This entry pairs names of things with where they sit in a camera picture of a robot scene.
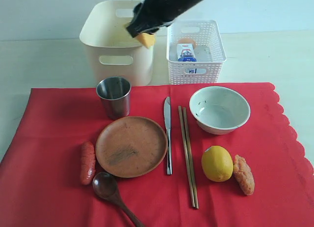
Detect wooden chopstick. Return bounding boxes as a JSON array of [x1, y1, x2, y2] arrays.
[[178, 106, 196, 208], [183, 107, 199, 209]]

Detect white ceramic bowl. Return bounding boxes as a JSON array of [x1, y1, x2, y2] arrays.
[[189, 86, 251, 135]]

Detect cream plastic bin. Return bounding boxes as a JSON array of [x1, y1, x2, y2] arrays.
[[79, 0, 154, 86]]

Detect steel cup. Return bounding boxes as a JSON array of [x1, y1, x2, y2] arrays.
[[96, 76, 131, 120]]

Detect orange fried chicken piece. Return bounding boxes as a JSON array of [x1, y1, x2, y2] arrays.
[[233, 154, 255, 196]]

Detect red sausage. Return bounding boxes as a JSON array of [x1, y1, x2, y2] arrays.
[[80, 142, 96, 185]]

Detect dark wooden spoon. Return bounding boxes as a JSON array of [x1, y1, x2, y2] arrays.
[[92, 172, 145, 227]]

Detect white perforated plastic basket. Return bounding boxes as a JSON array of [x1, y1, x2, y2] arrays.
[[166, 20, 226, 84]]

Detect brown egg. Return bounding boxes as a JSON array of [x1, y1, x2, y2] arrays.
[[178, 38, 196, 49]]

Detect yellow lemon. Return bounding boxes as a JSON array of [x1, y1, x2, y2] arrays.
[[201, 146, 234, 182]]

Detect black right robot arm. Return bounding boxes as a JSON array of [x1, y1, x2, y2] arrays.
[[126, 0, 203, 38]]

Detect right wooden chopstick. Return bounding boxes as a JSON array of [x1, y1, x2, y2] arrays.
[[183, 107, 199, 209]]

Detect left wooden chopstick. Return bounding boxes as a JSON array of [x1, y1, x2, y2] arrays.
[[178, 106, 196, 208]]

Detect blue white milk carton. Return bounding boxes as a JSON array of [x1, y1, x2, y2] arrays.
[[177, 44, 197, 62]]

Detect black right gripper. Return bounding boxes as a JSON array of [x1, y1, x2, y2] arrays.
[[126, 0, 177, 38]]

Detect silver table knife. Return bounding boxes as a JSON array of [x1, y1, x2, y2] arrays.
[[164, 96, 172, 175]]

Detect red tablecloth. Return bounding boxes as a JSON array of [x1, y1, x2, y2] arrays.
[[0, 83, 314, 227]]

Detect brown wooden plate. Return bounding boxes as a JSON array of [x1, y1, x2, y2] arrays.
[[95, 116, 168, 178]]

